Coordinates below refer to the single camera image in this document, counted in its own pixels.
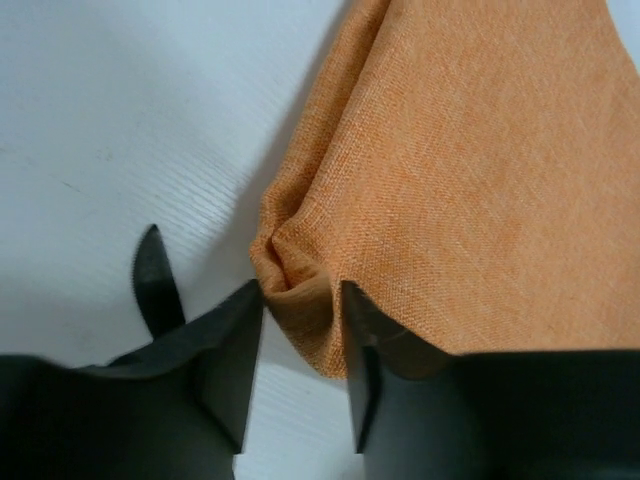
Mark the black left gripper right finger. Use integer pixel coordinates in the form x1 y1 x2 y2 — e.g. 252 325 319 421
340 281 454 453

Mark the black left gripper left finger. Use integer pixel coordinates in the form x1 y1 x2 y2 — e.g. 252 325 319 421
82 279 265 451

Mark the orange cloth placemat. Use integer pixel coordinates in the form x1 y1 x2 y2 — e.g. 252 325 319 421
249 1 639 377

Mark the black plastic knife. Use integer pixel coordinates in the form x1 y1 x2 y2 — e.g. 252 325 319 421
131 224 186 340

